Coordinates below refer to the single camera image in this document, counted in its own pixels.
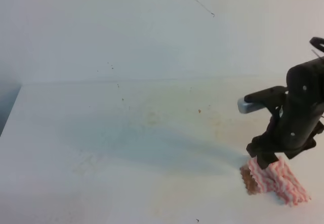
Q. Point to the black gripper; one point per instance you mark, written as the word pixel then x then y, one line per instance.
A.
pixel 293 126

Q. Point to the pink white striped rag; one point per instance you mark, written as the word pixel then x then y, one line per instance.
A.
pixel 277 178

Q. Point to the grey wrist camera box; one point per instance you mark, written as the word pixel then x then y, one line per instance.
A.
pixel 270 98

